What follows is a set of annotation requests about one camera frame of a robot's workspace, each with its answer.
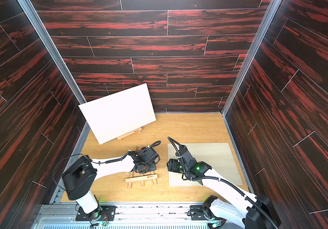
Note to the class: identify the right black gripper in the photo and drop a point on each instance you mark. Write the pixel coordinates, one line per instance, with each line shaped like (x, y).
(174, 165)

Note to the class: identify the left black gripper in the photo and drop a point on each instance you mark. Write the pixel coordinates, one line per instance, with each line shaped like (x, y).
(154, 167)

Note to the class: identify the small wooden easel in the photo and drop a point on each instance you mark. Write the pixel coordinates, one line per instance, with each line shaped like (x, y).
(140, 178)
(129, 133)

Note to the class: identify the white wooden board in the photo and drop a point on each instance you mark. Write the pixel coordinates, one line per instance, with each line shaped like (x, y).
(117, 114)
(217, 155)

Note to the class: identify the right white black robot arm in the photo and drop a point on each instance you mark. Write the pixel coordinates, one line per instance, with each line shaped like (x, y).
(240, 207)

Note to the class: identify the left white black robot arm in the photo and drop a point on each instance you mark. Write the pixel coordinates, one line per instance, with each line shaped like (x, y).
(80, 176)

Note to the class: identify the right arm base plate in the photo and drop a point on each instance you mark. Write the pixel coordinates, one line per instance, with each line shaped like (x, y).
(198, 212)

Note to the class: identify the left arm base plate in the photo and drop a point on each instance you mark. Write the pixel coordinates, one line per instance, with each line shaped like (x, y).
(103, 214)

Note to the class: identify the metal base rail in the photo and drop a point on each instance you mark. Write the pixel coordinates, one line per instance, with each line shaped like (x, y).
(140, 215)

